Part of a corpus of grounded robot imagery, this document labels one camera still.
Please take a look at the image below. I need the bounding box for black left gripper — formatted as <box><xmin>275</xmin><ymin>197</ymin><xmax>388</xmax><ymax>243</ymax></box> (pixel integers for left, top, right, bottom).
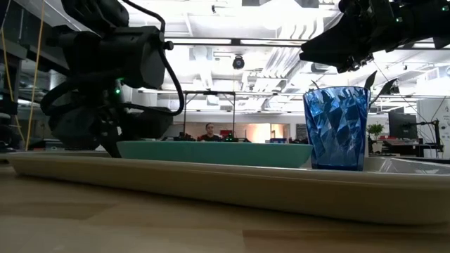
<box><xmin>47</xmin><ymin>103</ymin><xmax>174</xmax><ymax>159</ymax></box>

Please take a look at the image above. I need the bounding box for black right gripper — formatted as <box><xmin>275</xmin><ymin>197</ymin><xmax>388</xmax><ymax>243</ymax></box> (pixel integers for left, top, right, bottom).
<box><xmin>299</xmin><ymin>0</ymin><xmax>405</xmax><ymax>74</ymax></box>

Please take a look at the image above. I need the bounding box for blue faceted plastic cup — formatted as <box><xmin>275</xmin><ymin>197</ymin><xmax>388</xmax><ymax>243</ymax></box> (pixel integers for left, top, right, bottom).
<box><xmin>302</xmin><ymin>86</ymin><xmax>371</xmax><ymax>172</ymax></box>

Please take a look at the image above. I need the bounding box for teal plastic plate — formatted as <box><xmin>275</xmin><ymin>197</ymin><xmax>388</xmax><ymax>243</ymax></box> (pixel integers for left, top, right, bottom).
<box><xmin>115</xmin><ymin>140</ymin><xmax>314</xmax><ymax>169</ymax></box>

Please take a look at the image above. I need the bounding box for beige plastic tray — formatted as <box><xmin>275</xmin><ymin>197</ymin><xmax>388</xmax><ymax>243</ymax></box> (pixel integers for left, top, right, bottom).
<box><xmin>6</xmin><ymin>150</ymin><xmax>450</xmax><ymax>226</ymax></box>

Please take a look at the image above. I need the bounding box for small background potted plant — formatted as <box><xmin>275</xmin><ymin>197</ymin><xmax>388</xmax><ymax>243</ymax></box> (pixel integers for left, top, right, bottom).
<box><xmin>366</xmin><ymin>122</ymin><xmax>385</xmax><ymax>154</ymax></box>

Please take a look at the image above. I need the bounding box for person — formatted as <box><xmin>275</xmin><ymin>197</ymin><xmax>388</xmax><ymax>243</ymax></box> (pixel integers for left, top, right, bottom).
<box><xmin>196</xmin><ymin>122</ymin><xmax>223</xmax><ymax>143</ymax></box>

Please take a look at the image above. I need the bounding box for black background monitor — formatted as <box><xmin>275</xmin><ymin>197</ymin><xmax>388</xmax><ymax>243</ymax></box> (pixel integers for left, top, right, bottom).
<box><xmin>388</xmin><ymin>111</ymin><xmax>418</xmax><ymax>140</ymax></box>

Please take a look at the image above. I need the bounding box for black left wrist camera cable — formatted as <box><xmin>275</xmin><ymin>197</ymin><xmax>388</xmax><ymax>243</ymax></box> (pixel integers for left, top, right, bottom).
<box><xmin>121</xmin><ymin>0</ymin><xmax>186</xmax><ymax>117</ymax></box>

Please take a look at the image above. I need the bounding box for black background station frame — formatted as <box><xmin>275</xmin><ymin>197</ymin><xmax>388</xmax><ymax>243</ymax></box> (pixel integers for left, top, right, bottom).
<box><xmin>182</xmin><ymin>90</ymin><xmax>237</xmax><ymax>141</ymax></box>

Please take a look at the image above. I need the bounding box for yellow cable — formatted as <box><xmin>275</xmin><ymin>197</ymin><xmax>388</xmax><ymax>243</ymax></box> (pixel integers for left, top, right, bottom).
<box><xmin>0</xmin><ymin>26</ymin><xmax>26</xmax><ymax>143</ymax></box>

